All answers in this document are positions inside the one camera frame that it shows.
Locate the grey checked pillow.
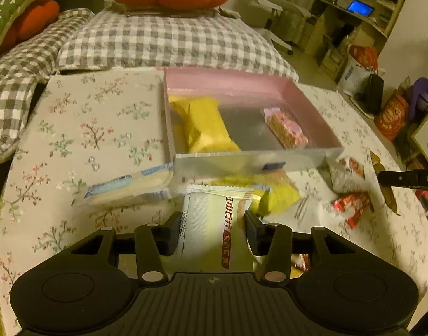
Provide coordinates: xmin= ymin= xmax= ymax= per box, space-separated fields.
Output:
xmin=56 ymin=9 xmax=299 ymax=79

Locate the wooden shelf desk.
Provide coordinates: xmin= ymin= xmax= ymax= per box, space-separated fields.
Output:
xmin=305 ymin=0 xmax=417 ymax=79

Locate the white and red bag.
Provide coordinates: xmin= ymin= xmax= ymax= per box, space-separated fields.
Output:
xmin=337 ymin=44 xmax=380 ymax=97

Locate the flat board under cushion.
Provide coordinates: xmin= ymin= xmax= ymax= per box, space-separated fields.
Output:
xmin=109 ymin=2 xmax=229 ymax=19

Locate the purple object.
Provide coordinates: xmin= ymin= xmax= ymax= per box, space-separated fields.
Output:
xmin=406 ymin=77 xmax=428 ymax=120

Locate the white and red snack packet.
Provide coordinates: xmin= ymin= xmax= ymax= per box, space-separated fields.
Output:
xmin=328 ymin=157 xmax=366 ymax=192

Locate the tablet with blue screen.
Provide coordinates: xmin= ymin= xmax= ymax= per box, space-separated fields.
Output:
xmin=347 ymin=0 xmax=375 ymax=17

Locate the pink cardboard box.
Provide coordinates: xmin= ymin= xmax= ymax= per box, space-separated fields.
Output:
xmin=161 ymin=66 xmax=345 ymax=186

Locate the green snowflake pillow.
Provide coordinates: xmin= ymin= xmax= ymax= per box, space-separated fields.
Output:
xmin=0 ymin=0 xmax=61 ymax=64

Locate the small orange pumpkin cushion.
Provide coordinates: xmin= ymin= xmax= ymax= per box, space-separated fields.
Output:
xmin=3 ymin=0 xmax=61 ymax=47

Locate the yellow snack packet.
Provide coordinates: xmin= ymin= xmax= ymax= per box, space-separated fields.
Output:
xmin=168 ymin=95 xmax=241 ymax=154
xmin=212 ymin=171 xmax=301 ymax=216

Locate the brown gold snack wrapper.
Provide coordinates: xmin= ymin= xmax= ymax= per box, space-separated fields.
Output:
xmin=370 ymin=151 xmax=401 ymax=216

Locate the pink wrapped snack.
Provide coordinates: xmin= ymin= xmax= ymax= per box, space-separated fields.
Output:
xmin=264 ymin=107 xmax=310 ymax=150

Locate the white framed board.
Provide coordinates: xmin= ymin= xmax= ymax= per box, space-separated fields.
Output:
xmin=409 ymin=109 xmax=428 ymax=169

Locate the black upright device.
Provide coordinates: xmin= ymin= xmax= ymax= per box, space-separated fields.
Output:
xmin=354 ymin=73 xmax=385 ymax=115

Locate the orange printed bag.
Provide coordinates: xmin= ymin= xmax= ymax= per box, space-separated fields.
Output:
xmin=374 ymin=89 xmax=411 ymax=141

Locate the blue and white snack packet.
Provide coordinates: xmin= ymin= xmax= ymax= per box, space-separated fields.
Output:
xmin=74 ymin=163 xmax=174 ymax=207

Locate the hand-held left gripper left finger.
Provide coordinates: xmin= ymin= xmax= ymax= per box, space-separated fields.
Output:
xmin=70 ymin=212 xmax=182 ymax=285

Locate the small red snack packet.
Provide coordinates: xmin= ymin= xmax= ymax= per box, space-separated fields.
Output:
xmin=293 ymin=252 xmax=310 ymax=273

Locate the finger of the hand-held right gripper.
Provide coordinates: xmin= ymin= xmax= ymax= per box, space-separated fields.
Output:
xmin=377 ymin=169 xmax=428 ymax=194

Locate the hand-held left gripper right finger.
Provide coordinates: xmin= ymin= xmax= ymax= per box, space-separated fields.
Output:
xmin=245 ymin=210 xmax=358 ymax=285

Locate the grey checked blanket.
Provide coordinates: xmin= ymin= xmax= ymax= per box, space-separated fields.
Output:
xmin=0 ymin=9 xmax=96 ymax=170

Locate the red shiny snack packet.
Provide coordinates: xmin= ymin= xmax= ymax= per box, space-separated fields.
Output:
xmin=331 ymin=191 xmax=373 ymax=230

